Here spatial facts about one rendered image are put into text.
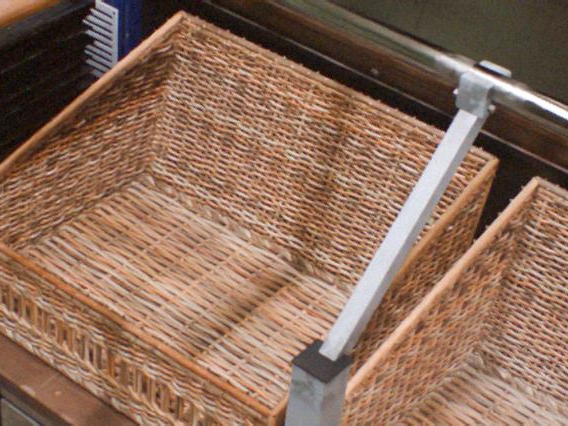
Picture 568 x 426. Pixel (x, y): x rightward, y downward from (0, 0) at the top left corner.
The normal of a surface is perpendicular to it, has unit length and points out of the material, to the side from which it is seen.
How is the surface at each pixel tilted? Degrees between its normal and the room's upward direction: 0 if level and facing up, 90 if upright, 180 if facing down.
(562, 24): 70
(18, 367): 0
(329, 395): 90
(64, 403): 0
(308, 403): 90
